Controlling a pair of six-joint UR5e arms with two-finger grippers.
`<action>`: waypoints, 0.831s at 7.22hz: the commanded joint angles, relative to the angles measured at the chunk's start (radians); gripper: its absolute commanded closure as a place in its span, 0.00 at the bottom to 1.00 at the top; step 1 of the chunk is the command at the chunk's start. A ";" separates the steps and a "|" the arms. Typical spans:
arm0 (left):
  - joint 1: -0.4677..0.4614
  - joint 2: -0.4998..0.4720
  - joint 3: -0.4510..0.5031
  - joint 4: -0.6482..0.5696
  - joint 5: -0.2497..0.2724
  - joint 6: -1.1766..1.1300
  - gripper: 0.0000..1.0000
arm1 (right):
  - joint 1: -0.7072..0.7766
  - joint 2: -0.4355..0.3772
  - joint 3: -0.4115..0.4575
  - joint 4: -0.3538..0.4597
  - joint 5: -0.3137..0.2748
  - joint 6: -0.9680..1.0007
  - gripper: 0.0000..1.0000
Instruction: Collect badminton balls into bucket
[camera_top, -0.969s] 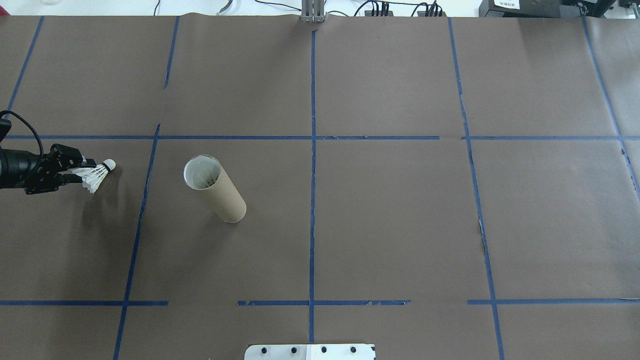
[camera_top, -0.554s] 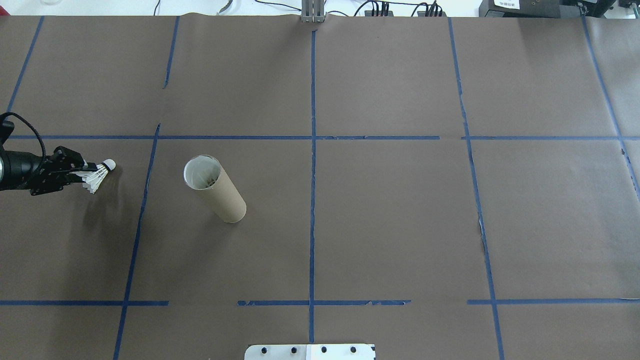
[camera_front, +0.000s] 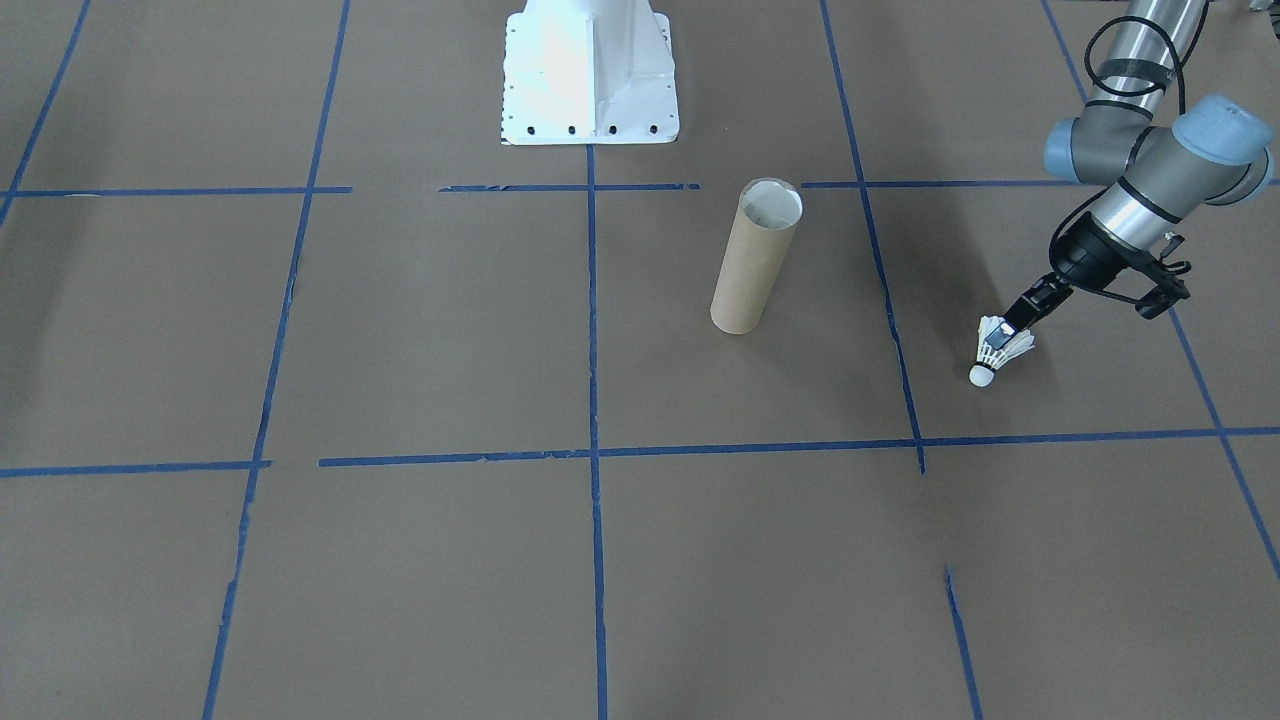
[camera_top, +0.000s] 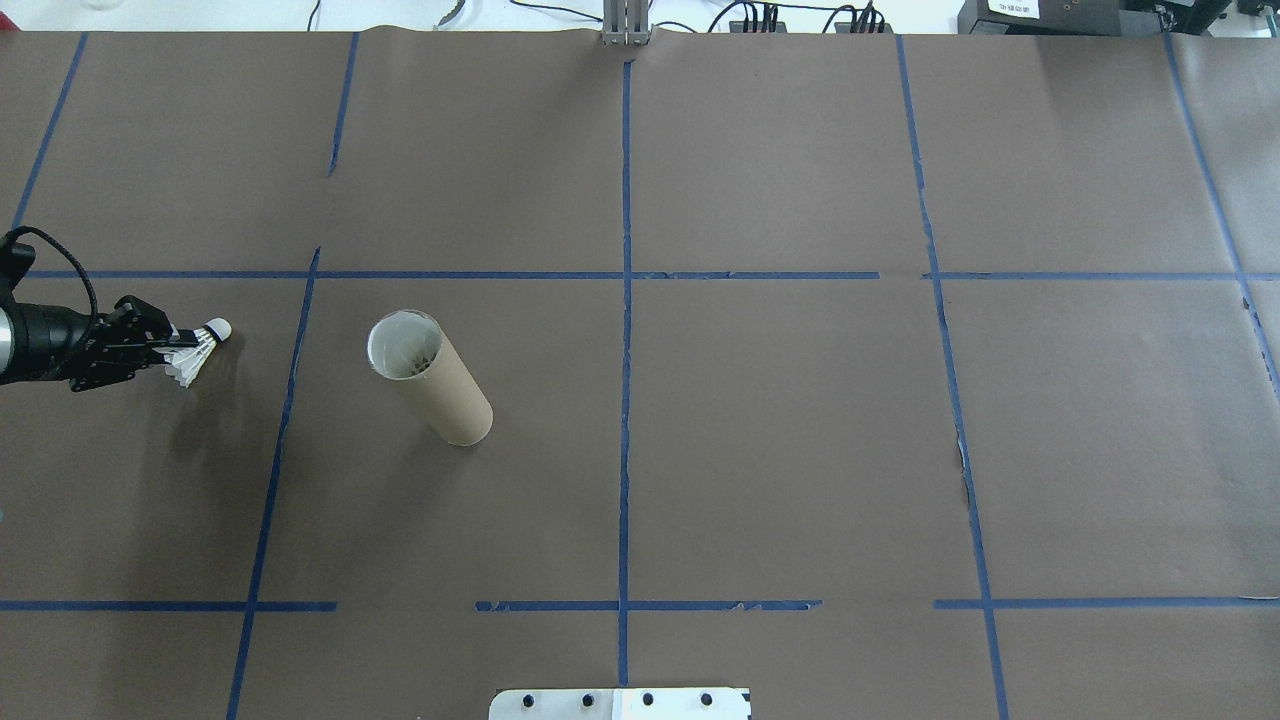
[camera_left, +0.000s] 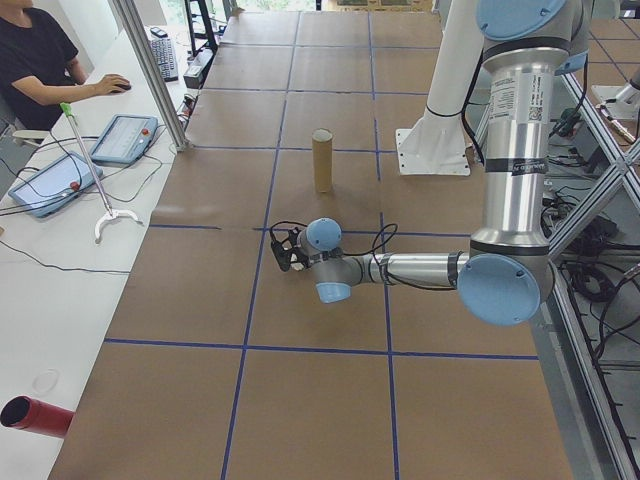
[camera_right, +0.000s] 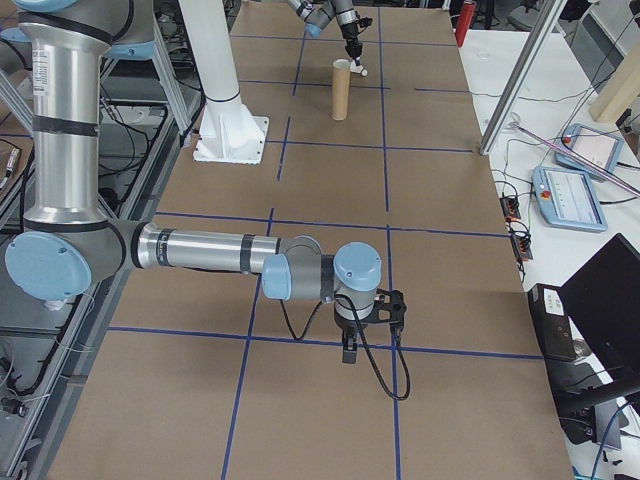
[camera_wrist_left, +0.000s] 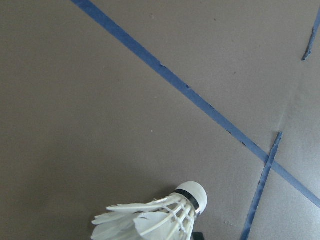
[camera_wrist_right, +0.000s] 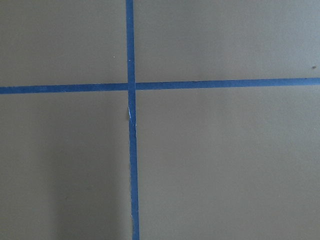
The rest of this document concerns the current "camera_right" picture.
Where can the thin metal rod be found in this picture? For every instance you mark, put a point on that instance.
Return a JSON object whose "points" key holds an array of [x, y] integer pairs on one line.
{"points": [[575, 156]]}

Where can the black computer box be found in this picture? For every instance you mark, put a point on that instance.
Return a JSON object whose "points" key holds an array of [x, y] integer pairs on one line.
{"points": [[552, 320]]}

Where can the white side table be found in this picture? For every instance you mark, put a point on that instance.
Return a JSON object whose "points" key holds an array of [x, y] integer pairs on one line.
{"points": [[495, 65]]}

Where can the white pedestal column with base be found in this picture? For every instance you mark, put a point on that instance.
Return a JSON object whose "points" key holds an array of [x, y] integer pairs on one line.
{"points": [[220, 75]]}

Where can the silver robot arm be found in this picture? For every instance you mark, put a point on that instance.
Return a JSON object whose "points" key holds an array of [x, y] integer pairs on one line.
{"points": [[325, 12], [65, 125]]}

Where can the pale wooden beam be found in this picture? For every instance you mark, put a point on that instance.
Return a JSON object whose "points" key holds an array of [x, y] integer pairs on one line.
{"points": [[620, 85]]}

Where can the black orange connector strip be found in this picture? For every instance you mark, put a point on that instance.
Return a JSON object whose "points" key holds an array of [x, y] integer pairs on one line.
{"points": [[522, 248], [511, 207]]}

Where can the grey office chair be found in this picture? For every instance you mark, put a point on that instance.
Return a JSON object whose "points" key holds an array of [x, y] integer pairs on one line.
{"points": [[527, 15]]}

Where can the black monitor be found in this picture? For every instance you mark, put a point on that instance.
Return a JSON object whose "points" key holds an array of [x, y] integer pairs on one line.
{"points": [[607, 295]]}

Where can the red cylinder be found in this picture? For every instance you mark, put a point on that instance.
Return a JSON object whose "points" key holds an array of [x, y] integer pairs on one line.
{"points": [[465, 22]]}

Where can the white feather shuttlecock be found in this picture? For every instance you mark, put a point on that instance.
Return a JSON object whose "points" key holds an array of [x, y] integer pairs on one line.
{"points": [[360, 69]]}

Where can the light blue teach pendant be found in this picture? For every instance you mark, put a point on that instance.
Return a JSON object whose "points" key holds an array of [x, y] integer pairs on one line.
{"points": [[595, 147], [570, 197]]}

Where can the brown cardboard tube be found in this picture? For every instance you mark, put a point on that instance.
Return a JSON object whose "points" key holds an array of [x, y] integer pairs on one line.
{"points": [[341, 92]]}

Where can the aluminium profile post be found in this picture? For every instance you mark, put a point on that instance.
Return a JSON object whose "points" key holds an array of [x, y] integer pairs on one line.
{"points": [[520, 70]]}

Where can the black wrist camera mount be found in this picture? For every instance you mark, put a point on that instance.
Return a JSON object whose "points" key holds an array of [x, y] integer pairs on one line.
{"points": [[366, 22], [392, 305]]}

